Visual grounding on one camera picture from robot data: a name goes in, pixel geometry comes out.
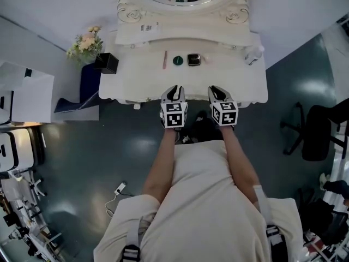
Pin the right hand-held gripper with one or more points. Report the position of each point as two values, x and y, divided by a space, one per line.
225 113

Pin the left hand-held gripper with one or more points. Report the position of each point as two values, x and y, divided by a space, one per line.
174 116

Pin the pink pencil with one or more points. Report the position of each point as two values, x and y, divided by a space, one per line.
164 60

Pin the black square compact case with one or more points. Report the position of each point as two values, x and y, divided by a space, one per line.
194 59

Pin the person's left forearm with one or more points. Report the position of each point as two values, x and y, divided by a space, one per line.
161 165

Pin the person's right forearm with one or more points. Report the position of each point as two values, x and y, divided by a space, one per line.
240 165

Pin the white dressing table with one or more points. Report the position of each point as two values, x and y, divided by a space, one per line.
223 75

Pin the person's right black shoe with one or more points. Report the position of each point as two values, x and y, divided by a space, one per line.
207 127

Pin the person's black shoe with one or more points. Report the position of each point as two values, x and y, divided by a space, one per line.
188 138
207 127

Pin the person's left black shoe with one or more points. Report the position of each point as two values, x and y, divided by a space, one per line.
188 138

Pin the clear plastic bottle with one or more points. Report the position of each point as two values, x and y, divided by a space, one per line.
253 55

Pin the white paper label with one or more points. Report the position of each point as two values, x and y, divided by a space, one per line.
148 27

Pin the black square vase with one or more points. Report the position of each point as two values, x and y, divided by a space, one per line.
107 63

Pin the navy blue stool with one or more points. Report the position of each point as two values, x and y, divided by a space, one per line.
87 91

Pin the yellow pink artificial flowers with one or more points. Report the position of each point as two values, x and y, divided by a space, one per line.
85 44

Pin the black office chair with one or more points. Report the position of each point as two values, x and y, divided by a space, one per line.
316 132
327 220

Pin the white power strip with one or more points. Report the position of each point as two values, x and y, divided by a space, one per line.
120 187

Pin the person's cream dress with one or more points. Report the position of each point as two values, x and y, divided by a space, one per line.
199 214

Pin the white side table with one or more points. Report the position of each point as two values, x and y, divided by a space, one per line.
38 100

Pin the white shelf unit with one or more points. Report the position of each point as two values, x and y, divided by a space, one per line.
13 72

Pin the white robot head black face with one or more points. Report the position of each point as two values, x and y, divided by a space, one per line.
16 149
5 108

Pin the cluttered white workbench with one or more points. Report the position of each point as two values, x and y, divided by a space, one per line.
24 220

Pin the oval mirror ornate white frame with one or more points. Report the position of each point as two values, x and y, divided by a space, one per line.
185 12

